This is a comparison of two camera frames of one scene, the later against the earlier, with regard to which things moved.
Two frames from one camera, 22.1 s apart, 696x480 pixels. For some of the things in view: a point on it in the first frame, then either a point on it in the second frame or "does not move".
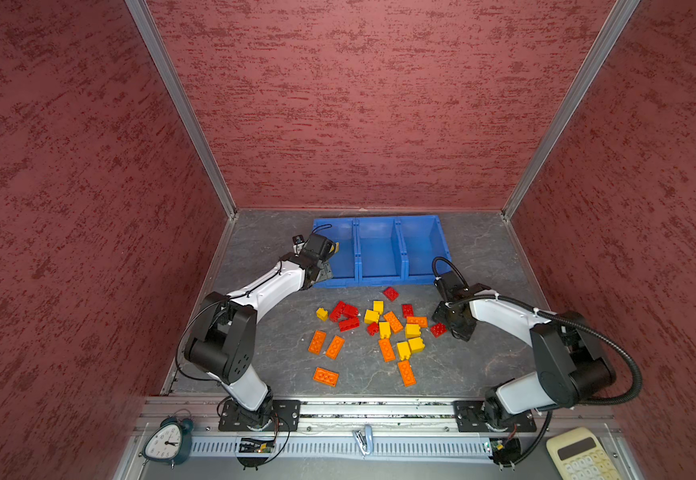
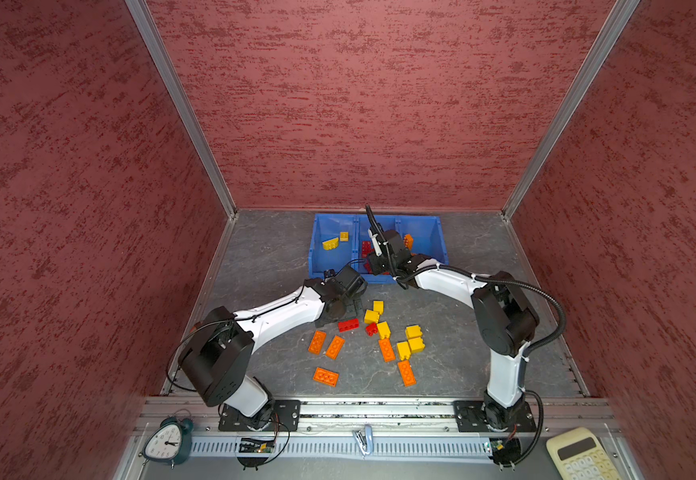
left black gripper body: x=323 y=274 to x=348 y=306
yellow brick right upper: x=412 y=330 does not move
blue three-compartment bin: x=385 y=251 does not move
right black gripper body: x=458 y=325 to x=380 y=264
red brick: x=438 y=329 to x=366 y=248
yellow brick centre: x=371 y=316 does not move
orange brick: x=407 y=373 does not move
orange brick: x=317 y=342 does not move
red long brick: x=349 y=323 does not move
